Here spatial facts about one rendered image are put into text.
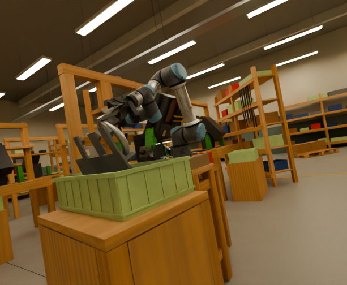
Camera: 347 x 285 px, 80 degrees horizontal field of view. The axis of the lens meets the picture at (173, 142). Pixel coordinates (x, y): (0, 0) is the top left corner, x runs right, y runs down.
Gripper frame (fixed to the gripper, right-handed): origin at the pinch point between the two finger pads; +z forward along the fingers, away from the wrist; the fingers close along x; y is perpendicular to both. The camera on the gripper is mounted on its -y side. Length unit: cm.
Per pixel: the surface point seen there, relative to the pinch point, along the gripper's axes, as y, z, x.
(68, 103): 93, -47, -59
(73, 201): 1.4, 22.1, -35.1
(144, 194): -30.5, 12.3, -10.0
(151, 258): -45, 27, -16
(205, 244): -59, 6, -30
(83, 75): 107, -78, -48
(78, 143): 17.6, 2.1, -22.2
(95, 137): 3.9, 2.8, -9.1
